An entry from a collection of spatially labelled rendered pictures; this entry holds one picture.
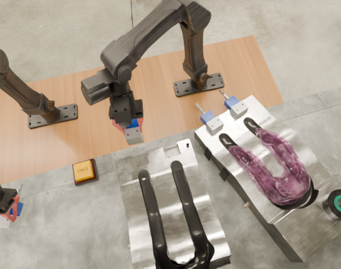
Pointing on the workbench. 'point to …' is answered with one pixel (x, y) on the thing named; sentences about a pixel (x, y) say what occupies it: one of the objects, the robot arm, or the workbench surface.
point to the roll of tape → (338, 194)
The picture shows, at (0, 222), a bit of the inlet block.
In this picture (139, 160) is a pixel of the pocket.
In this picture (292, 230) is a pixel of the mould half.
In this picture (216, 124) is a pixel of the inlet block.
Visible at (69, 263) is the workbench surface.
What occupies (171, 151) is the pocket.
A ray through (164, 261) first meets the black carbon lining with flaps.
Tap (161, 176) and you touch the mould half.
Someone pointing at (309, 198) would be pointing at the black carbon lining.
